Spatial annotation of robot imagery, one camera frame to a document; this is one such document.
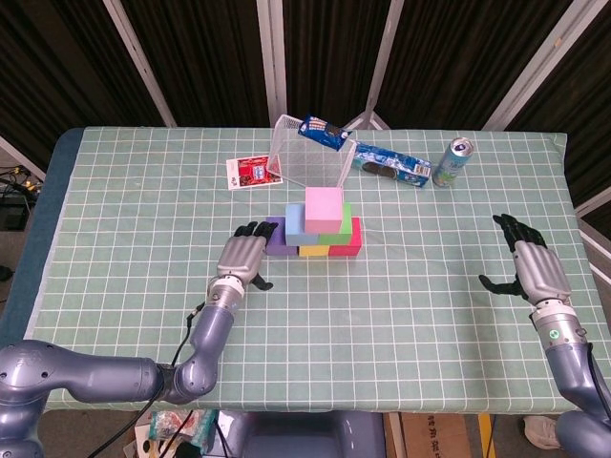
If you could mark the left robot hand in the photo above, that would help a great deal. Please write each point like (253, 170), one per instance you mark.
(241, 255)

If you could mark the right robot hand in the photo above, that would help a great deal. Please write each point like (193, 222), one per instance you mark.
(541, 272)

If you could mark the purple foam cube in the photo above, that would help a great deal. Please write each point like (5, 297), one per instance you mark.
(279, 243)

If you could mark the light blue foam cube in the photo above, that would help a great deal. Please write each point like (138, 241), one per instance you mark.
(295, 224)

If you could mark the yellow foam cube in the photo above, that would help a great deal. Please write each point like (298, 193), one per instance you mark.
(314, 251)

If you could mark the light pink foam cube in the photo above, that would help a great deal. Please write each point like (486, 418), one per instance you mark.
(324, 205)

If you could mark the green foam cube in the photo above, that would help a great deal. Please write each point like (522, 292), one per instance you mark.
(346, 224)

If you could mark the magenta foam cube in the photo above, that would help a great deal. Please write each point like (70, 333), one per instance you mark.
(352, 245)

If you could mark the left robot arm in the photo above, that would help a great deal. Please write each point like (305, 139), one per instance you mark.
(95, 377)

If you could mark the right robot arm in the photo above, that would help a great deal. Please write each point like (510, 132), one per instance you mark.
(573, 377)

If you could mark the red and white card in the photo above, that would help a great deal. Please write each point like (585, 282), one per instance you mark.
(248, 172)

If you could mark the green checked tablecloth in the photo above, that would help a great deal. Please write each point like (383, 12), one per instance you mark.
(334, 334)

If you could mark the light blue drink can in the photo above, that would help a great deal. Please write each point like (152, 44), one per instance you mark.
(451, 164)

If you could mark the small blue cookie packet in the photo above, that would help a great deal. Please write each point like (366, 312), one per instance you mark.
(324, 131)

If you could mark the white shoe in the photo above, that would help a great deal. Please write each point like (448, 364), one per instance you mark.
(539, 429)

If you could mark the long blue cookie package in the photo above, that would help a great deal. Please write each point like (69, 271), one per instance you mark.
(391, 162)

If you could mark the plastic bag with items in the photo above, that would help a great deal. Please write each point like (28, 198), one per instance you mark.
(167, 424)

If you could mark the grey robot torso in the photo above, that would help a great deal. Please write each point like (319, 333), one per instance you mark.
(305, 436)

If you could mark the brown cardboard box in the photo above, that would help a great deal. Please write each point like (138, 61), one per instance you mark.
(439, 436)

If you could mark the white frame post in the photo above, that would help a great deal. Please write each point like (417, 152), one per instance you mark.
(138, 62)
(596, 248)
(19, 155)
(594, 202)
(382, 57)
(534, 62)
(272, 62)

